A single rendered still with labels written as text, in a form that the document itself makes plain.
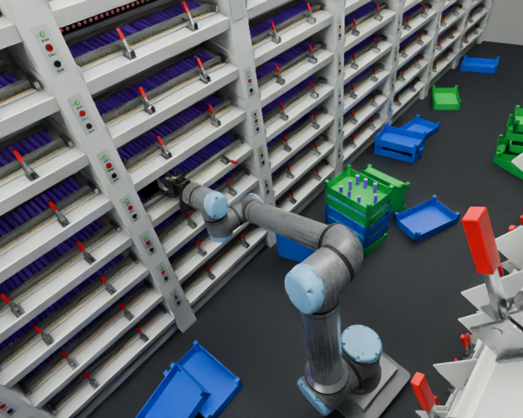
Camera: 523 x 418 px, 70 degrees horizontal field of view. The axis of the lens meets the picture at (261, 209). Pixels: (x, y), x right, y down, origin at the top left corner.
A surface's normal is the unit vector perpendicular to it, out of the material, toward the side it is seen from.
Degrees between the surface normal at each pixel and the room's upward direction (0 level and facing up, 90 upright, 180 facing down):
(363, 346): 5
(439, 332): 0
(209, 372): 0
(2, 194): 16
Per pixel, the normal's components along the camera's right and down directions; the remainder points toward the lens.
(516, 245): -0.65, 0.57
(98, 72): 0.07, -0.60
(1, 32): 0.76, 0.55
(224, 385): -0.14, -0.73
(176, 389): -0.33, -0.52
